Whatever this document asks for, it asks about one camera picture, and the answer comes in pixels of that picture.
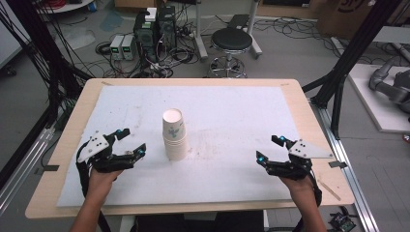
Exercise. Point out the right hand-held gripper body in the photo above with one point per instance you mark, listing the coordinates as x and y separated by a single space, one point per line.
303 150

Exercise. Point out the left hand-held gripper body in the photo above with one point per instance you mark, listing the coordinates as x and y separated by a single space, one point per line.
96 145

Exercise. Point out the stack of paper cups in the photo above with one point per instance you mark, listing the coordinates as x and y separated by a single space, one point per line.
174 135

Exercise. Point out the person's left hand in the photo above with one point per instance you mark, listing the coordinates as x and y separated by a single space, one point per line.
101 182

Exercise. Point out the person's right hand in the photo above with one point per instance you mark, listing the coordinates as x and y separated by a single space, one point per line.
299 188

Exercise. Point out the black tape strip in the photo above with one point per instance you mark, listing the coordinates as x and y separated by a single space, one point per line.
337 164
51 168

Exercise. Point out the thin wooden stick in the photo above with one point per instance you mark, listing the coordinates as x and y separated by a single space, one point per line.
328 190

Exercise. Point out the white foam mat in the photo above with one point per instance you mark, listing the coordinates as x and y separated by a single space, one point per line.
225 112

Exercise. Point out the white floor platform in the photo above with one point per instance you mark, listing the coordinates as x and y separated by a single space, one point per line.
370 106

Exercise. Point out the green circuit board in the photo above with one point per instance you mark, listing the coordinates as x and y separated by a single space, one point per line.
343 223

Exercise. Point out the grey bench power supply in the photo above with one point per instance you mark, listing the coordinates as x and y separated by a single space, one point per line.
116 47
129 47

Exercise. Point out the person's dark clothing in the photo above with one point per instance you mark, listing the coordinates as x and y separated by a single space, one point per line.
193 224

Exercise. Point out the black computer tower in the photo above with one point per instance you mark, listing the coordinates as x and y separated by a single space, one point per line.
145 37
167 29

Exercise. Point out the white stand leg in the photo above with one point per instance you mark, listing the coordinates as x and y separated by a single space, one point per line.
254 32
200 35

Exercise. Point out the black round stool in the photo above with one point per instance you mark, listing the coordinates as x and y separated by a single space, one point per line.
231 39

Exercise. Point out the small white box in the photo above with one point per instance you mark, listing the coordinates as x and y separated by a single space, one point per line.
151 14

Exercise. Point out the flat black pad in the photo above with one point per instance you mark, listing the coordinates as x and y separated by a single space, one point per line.
238 21

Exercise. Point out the blue tape roll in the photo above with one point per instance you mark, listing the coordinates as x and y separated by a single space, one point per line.
92 6

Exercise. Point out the brown cardboard box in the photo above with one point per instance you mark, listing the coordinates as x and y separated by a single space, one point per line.
345 16

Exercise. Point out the aluminium floor rail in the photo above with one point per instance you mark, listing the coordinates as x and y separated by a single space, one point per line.
345 167
25 161

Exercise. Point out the black metal frame post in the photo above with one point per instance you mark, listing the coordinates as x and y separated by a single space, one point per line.
38 42
354 48

